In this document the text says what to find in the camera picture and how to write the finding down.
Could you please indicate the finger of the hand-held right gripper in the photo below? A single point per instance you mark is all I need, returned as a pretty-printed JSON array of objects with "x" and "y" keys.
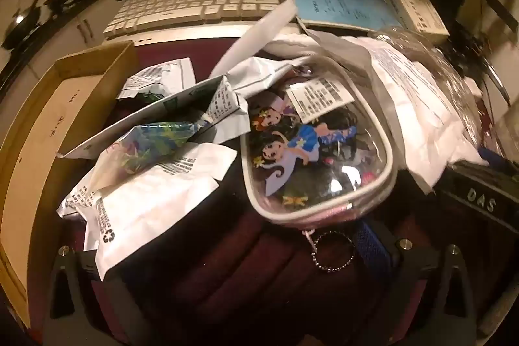
[{"x": 492, "y": 160}]

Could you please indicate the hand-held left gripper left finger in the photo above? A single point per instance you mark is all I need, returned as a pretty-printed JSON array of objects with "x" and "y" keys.
[{"x": 87, "y": 269}]

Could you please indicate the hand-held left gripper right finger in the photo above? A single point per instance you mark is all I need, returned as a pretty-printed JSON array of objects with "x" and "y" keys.
[{"x": 371, "y": 248}]

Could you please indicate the clear cartoon print pouch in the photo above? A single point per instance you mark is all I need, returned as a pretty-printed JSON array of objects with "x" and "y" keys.
[{"x": 308, "y": 151}]

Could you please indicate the cardboard box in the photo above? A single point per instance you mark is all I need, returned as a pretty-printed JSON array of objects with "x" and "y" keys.
[{"x": 36, "y": 135}]

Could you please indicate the clear plastic bag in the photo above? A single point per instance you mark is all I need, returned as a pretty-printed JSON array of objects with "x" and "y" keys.
[{"x": 446, "y": 70}]

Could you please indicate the dark red mat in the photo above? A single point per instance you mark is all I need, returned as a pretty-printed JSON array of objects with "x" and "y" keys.
[{"x": 251, "y": 273}]

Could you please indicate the colourful foil packet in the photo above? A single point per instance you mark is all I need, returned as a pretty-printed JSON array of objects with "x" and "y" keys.
[{"x": 154, "y": 139}]

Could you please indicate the green and white carton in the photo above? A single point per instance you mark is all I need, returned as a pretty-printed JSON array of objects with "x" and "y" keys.
[{"x": 417, "y": 13}]

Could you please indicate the crumpled white plastic packet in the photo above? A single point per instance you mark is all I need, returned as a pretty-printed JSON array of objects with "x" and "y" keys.
[{"x": 231, "y": 102}]

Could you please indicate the blue booklet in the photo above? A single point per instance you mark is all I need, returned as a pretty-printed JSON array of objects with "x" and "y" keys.
[{"x": 336, "y": 1}]

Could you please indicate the black kitchen countertop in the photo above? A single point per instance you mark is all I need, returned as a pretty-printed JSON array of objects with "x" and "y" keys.
[{"x": 36, "y": 42}]

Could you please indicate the white kitchen cabinets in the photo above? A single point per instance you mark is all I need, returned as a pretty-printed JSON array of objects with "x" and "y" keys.
[{"x": 81, "y": 25}]

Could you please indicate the steel wok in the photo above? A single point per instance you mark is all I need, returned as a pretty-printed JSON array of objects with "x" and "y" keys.
[{"x": 18, "y": 25}]

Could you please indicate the white keyboard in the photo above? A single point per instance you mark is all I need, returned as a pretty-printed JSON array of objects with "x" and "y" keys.
[{"x": 182, "y": 1}]

